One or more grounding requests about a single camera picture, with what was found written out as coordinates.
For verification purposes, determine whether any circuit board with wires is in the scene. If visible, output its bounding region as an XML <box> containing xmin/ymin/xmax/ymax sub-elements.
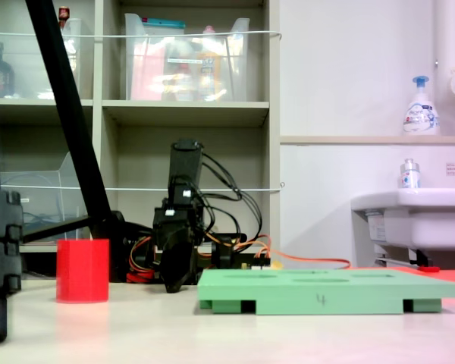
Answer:
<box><xmin>239</xmin><ymin>256</ymin><xmax>273</xmax><ymax>271</ymax></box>

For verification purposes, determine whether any red octagonal pillar block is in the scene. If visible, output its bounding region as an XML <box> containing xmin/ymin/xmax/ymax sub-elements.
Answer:
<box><xmin>55</xmin><ymin>238</ymin><xmax>111</xmax><ymax>304</ymax></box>

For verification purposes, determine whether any red cable coil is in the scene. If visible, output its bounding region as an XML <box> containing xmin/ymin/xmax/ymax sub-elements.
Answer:
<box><xmin>126</xmin><ymin>268</ymin><xmax>155</xmax><ymax>284</ymax></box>

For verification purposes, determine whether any white cord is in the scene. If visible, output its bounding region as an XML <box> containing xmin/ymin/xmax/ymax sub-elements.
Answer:
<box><xmin>0</xmin><ymin>30</ymin><xmax>283</xmax><ymax>41</ymax></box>
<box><xmin>0</xmin><ymin>181</ymin><xmax>287</xmax><ymax>193</ymax></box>

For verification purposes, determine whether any dark glass bottle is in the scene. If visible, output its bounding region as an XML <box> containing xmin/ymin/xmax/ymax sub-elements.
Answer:
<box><xmin>0</xmin><ymin>41</ymin><xmax>16</xmax><ymax>99</ymax></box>

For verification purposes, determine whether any clear plastic file holder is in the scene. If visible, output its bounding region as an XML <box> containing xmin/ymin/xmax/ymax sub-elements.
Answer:
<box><xmin>0</xmin><ymin>151</ymin><xmax>91</xmax><ymax>246</ymax></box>

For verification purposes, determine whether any large clear storage bin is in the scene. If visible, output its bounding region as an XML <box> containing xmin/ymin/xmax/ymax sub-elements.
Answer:
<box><xmin>124</xmin><ymin>13</ymin><xmax>251</xmax><ymax>102</ymax></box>

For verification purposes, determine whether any beige shelf unit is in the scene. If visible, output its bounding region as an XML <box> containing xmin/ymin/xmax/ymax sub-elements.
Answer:
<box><xmin>0</xmin><ymin>0</ymin><xmax>282</xmax><ymax>281</ymax></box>

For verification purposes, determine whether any small clear storage bin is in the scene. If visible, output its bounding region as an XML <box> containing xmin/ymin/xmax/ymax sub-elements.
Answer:
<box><xmin>0</xmin><ymin>17</ymin><xmax>85</xmax><ymax>101</ymax></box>

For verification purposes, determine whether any long black tripod leg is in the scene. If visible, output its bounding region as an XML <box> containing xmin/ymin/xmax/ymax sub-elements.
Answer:
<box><xmin>24</xmin><ymin>0</ymin><xmax>128</xmax><ymax>284</ymax></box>

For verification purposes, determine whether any pink sheet in bin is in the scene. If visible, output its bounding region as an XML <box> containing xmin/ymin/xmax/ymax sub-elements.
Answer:
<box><xmin>130</xmin><ymin>40</ymin><xmax>167</xmax><ymax>102</ymax></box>

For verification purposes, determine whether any white sink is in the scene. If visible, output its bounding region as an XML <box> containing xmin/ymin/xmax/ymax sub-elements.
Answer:
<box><xmin>350</xmin><ymin>187</ymin><xmax>455</xmax><ymax>252</ymax></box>

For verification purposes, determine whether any long orange cable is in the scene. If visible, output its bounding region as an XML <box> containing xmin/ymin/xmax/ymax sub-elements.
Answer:
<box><xmin>267</xmin><ymin>248</ymin><xmax>352</xmax><ymax>271</ymax></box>

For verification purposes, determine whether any green shape sorter board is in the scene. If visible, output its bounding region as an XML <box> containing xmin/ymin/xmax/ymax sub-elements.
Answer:
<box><xmin>196</xmin><ymin>268</ymin><xmax>455</xmax><ymax>316</ymax></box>

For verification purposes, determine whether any white blue soap pump bottle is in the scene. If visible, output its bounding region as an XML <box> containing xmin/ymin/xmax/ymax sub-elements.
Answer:
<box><xmin>402</xmin><ymin>75</ymin><xmax>441</xmax><ymax>137</ymax></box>

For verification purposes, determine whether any small clear sanitizer bottle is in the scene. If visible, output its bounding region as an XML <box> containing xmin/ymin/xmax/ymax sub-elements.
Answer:
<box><xmin>398</xmin><ymin>158</ymin><xmax>422</xmax><ymax>190</ymax></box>

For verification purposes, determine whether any short black tripod leg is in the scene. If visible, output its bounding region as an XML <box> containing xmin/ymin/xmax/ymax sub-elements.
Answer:
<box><xmin>21</xmin><ymin>215</ymin><xmax>94</xmax><ymax>244</ymax></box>

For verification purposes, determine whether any notched black stack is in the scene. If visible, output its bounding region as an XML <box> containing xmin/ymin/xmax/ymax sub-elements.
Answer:
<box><xmin>0</xmin><ymin>189</ymin><xmax>24</xmax><ymax>344</ymax></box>

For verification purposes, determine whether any black table clamp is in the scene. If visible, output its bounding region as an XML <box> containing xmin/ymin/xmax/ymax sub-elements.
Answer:
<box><xmin>211</xmin><ymin>234</ymin><xmax>244</xmax><ymax>271</ymax></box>

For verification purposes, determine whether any yellow package in bin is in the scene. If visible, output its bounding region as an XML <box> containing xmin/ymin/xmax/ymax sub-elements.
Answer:
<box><xmin>196</xmin><ymin>52</ymin><xmax>224</xmax><ymax>100</ymax></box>

